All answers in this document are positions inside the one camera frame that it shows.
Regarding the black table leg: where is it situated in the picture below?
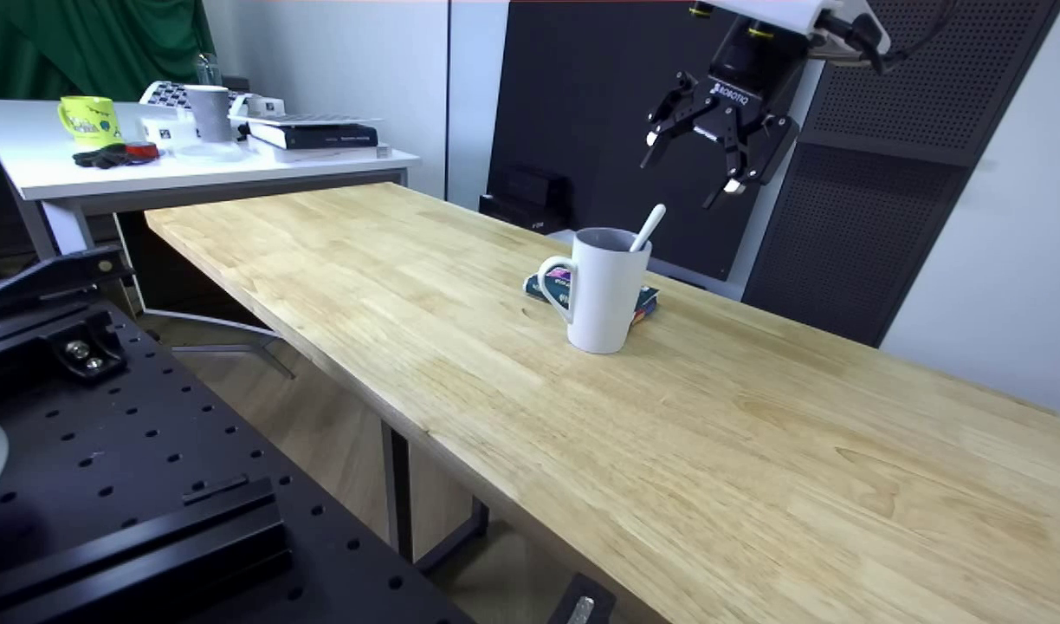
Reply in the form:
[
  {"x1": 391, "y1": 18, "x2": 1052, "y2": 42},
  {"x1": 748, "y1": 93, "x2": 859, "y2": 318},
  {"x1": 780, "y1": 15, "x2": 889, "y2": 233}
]
[{"x1": 376, "y1": 419, "x2": 492, "y2": 577}]

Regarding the white handled metal spoon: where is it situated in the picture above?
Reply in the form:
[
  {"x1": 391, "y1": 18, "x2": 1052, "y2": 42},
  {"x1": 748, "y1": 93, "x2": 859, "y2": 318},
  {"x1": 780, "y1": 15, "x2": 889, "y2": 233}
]
[{"x1": 626, "y1": 202, "x2": 669, "y2": 256}]

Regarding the white partition frame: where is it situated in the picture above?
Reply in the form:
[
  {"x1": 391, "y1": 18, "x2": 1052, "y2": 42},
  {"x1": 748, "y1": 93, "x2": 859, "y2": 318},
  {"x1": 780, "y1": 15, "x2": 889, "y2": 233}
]
[{"x1": 721, "y1": 54, "x2": 839, "y2": 301}]

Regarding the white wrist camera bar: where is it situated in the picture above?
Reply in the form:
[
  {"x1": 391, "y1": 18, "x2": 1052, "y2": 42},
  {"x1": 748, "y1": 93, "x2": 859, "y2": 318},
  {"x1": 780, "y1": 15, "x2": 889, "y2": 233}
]
[{"x1": 694, "y1": 0, "x2": 898, "y2": 63}]

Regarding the black perforated mat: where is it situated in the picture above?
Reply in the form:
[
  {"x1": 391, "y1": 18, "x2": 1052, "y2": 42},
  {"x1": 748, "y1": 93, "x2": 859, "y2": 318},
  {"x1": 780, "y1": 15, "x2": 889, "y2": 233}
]
[{"x1": 740, "y1": 0, "x2": 1060, "y2": 350}]

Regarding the grey white mug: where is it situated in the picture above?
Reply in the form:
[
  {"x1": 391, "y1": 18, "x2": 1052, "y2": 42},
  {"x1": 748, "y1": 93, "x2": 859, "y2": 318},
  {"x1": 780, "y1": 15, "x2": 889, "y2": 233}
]
[{"x1": 179, "y1": 78, "x2": 241, "y2": 146}]

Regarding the tall white mug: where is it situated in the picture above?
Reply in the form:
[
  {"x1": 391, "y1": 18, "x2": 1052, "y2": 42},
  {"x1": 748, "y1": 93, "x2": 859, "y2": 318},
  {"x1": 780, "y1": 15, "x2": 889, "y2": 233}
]
[{"x1": 532, "y1": 224, "x2": 653, "y2": 355}]

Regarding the white side table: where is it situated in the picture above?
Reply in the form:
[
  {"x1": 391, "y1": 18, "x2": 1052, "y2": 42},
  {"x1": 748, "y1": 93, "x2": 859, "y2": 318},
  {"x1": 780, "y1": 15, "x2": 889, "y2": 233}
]
[{"x1": 0, "y1": 93, "x2": 422, "y2": 262}]

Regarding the yellow green tape roll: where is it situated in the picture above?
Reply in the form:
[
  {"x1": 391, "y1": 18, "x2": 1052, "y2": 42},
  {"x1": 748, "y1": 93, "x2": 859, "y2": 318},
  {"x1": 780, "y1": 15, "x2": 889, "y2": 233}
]
[{"x1": 54, "y1": 93, "x2": 126, "y2": 149}]

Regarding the black perforated mounting board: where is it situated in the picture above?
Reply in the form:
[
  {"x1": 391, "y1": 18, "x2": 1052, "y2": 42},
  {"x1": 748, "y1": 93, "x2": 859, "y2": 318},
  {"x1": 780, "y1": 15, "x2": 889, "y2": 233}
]
[{"x1": 0, "y1": 294, "x2": 475, "y2": 624}]

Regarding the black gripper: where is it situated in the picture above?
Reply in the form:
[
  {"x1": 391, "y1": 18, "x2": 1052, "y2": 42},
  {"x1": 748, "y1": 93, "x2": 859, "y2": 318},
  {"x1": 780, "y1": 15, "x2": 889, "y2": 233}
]
[{"x1": 639, "y1": 18, "x2": 813, "y2": 212}]

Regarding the small black metal mount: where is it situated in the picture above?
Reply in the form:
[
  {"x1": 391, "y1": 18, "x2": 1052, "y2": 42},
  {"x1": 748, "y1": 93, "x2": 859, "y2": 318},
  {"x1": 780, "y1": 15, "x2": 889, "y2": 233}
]
[{"x1": 53, "y1": 324, "x2": 132, "y2": 389}]

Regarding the black box by panel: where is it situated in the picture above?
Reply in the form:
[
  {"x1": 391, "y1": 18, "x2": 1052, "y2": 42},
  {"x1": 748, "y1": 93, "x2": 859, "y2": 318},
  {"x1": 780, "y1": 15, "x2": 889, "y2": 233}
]
[{"x1": 478, "y1": 165, "x2": 580, "y2": 234}]

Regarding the white object beside book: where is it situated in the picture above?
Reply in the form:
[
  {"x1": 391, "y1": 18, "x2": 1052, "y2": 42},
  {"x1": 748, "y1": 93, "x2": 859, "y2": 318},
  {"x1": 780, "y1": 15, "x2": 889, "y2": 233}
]
[{"x1": 227, "y1": 91, "x2": 291, "y2": 123}]

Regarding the small teal card box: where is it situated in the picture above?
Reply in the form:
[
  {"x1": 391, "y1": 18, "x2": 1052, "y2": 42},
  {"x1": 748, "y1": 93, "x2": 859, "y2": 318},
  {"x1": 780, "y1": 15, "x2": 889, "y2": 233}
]
[{"x1": 520, "y1": 261, "x2": 660, "y2": 336}]

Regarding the black flat bracket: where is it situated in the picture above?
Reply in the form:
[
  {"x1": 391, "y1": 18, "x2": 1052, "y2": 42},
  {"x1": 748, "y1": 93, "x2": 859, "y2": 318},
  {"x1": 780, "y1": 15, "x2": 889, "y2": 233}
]
[{"x1": 0, "y1": 243, "x2": 132, "y2": 321}]

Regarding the black rail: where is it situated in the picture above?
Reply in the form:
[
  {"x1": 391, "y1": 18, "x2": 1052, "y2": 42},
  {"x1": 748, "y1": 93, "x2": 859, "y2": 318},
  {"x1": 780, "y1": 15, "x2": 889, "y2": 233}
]
[{"x1": 0, "y1": 476, "x2": 299, "y2": 624}]

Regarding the small checkered white object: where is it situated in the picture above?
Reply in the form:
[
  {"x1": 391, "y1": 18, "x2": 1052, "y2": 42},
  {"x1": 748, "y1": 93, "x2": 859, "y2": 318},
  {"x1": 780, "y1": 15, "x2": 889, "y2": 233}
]
[{"x1": 134, "y1": 77, "x2": 194, "y2": 119}]

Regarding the green curtain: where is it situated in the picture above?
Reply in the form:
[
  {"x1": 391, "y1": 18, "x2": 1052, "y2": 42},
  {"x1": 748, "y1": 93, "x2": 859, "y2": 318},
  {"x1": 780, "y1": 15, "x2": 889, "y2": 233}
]
[{"x1": 0, "y1": 0, "x2": 218, "y2": 105}]

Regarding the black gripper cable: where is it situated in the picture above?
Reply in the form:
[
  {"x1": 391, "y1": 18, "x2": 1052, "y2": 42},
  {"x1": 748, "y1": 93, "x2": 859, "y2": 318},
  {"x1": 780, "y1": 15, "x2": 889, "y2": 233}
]
[{"x1": 873, "y1": 0, "x2": 963, "y2": 77}]

